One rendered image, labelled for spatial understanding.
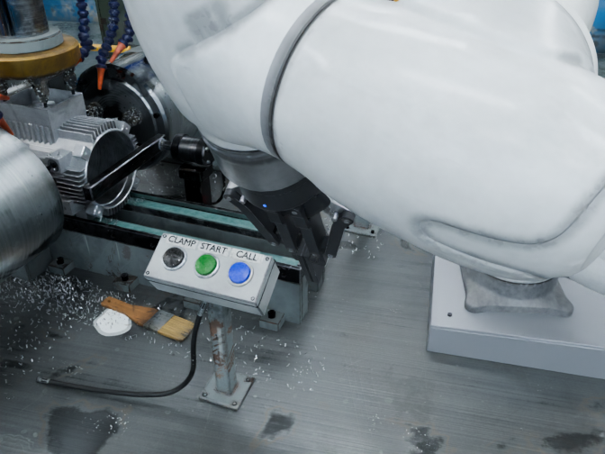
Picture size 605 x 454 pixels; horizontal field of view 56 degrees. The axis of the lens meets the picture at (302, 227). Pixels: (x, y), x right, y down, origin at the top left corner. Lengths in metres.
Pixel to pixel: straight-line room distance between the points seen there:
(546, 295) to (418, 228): 0.82
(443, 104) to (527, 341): 0.81
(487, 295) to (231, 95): 0.81
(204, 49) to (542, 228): 0.18
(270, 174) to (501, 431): 0.66
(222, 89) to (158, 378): 0.75
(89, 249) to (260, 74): 0.98
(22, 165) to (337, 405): 0.63
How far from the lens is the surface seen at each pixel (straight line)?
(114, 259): 1.21
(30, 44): 1.13
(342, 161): 0.27
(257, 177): 0.41
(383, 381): 0.98
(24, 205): 0.99
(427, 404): 0.96
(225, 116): 0.32
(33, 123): 1.19
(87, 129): 1.15
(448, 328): 1.01
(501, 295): 1.05
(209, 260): 0.77
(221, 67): 0.30
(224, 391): 0.96
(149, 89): 1.27
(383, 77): 0.26
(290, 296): 1.03
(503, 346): 1.03
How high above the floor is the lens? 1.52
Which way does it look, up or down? 33 degrees down
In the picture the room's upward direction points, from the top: straight up
